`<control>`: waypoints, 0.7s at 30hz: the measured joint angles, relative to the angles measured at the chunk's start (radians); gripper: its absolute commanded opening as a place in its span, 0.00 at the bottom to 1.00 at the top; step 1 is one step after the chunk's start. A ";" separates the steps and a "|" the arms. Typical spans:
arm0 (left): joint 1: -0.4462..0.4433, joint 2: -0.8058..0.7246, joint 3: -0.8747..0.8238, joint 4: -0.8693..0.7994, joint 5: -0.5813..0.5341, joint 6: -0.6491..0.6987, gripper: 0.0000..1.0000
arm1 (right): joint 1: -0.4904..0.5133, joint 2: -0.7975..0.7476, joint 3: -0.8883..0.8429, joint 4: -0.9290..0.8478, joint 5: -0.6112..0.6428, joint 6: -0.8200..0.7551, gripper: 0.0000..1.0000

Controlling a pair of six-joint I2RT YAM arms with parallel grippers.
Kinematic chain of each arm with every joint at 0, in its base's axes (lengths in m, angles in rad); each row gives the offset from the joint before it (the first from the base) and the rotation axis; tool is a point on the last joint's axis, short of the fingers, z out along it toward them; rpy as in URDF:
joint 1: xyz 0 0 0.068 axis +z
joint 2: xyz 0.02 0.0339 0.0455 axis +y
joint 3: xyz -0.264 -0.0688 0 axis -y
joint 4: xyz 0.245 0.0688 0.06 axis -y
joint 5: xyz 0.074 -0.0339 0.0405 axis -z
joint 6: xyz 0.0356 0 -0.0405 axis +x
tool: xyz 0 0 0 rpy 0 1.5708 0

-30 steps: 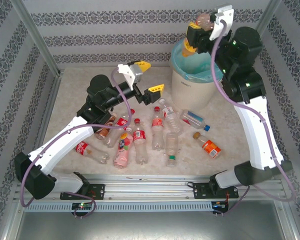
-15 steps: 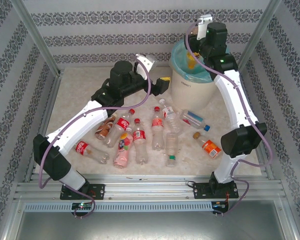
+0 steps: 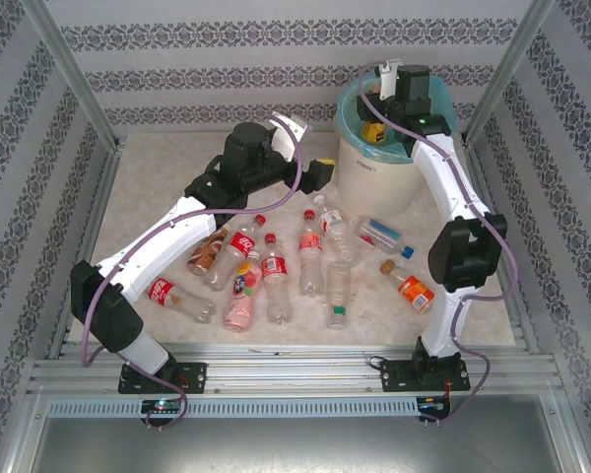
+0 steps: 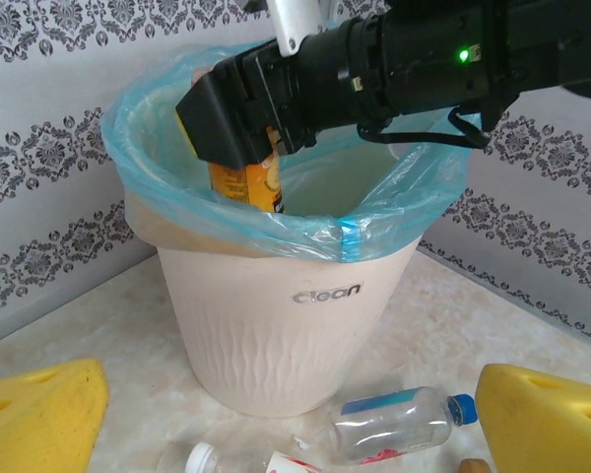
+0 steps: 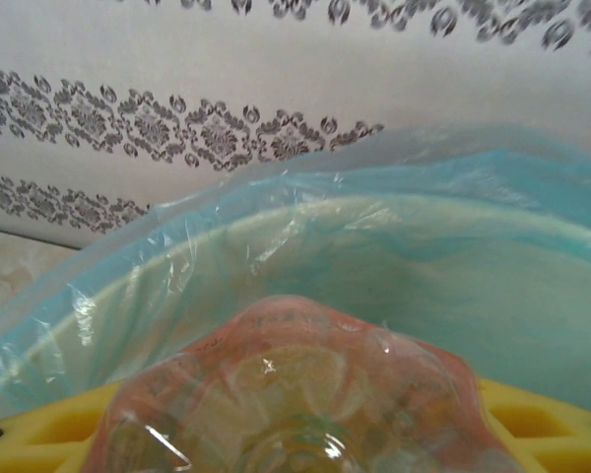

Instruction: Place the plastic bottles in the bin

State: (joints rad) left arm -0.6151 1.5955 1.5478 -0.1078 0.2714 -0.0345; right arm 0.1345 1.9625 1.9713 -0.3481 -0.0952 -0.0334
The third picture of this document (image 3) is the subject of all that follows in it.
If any clear bottle white cap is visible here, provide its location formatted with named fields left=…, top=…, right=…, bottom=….
left=312, top=194, right=363, bottom=265

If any light red label bottle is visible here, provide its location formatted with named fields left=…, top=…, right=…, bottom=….
left=297, top=209, right=326, bottom=297

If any red label cola bottle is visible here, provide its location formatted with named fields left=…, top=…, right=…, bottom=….
left=260, top=234, right=293, bottom=325
left=202, top=214, right=268, bottom=292
left=147, top=276, right=218, bottom=325

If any brown label plastic bottle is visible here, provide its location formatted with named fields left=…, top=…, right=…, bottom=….
left=185, top=225, right=230, bottom=277

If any pink drink bottle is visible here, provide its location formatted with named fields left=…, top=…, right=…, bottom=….
left=223, top=249, right=263, bottom=332

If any white bin with blue liner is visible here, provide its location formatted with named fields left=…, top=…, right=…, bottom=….
left=337, top=73, right=458, bottom=159

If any cream plastic bin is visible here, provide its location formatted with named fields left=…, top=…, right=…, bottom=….
left=335, top=122, right=432, bottom=218

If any clear bottle blue cap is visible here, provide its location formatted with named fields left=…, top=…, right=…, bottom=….
left=354, top=215, right=416, bottom=260

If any clear bottle green cap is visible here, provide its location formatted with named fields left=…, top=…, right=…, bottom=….
left=324, top=259, right=354, bottom=330

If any orange label bottle tan cap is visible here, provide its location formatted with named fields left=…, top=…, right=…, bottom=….
left=378, top=258, right=437, bottom=314

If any small controller board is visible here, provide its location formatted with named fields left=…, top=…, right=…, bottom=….
left=141, top=398, right=184, bottom=415
left=417, top=395, right=452, bottom=413

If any grey metal panel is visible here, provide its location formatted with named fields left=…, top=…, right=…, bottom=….
left=27, top=416, right=580, bottom=473

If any aluminium frame post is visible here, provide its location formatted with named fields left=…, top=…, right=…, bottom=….
left=460, top=0, right=558, bottom=147
left=18, top=0, right=122, bottom=149

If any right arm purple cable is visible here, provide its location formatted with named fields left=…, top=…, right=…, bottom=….
left=358, top=59, right=519, bottom=428

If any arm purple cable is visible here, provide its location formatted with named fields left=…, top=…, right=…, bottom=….
left=358, top=59, right=519, bottom=428
left=80, top=117, right=306, bottom=431

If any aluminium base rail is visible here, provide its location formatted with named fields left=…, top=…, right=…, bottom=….
left=27, top=342, right=565, bottom=395

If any grey slotted cable duct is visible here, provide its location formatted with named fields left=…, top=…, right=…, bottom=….
left=46, top=396, right=420, bottom=419

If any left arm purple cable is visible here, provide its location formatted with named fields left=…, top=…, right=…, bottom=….
left=80, top=117, right=306, bottom=431

